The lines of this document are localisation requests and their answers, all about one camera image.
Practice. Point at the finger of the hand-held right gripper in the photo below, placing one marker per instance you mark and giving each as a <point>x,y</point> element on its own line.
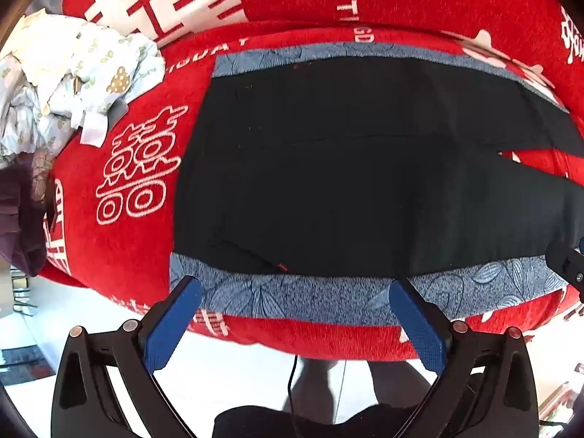
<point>565,261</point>

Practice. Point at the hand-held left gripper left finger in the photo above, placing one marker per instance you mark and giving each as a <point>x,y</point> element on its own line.
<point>171,324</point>

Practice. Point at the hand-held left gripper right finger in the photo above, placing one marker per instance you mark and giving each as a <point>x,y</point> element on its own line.
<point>422,328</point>

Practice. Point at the black pants with blue stripe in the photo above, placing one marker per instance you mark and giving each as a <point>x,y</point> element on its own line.
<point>346,164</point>

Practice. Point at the red printed blanket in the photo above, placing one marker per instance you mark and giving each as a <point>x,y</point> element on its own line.
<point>137,246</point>

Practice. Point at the dark purple cloth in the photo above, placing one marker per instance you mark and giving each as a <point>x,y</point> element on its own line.
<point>20,219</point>

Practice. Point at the pile of floral clothes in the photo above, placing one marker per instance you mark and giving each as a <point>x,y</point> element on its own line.
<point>59,77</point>

